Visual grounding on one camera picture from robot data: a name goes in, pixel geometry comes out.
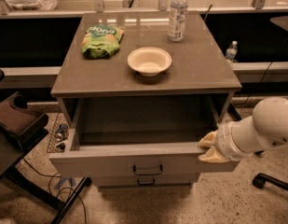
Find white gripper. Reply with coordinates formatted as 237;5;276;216
198;123;242;163

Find grey top drawer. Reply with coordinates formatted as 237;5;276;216
50;95;237;179

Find grey drawer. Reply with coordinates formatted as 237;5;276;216
50;95;237;179
92;173;199;189

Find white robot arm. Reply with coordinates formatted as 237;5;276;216
198;97;288;163

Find grey bottom drawer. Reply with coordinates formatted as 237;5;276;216
92;173;199;189

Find grey drawer cabinet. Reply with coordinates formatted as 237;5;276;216
50;10;242;192

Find black office chair base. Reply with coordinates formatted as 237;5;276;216
253;173;288;191

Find small water bottle behind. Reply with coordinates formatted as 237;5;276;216
226;41;238;62

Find white paper bowl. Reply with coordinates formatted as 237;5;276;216
128;47;172;77

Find clear water bottle on cabinet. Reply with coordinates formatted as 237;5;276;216
168;0;188;42

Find blue tape on floor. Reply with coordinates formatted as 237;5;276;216
54;177;75;189

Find green chip bag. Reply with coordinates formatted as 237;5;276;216
81;25;124;59

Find dark chair at left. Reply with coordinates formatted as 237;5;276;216
0;92;91;224

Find black floor cable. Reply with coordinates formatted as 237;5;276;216
21;157;89;224

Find wire basket with clutter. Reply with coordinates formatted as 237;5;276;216
47;113;69;153

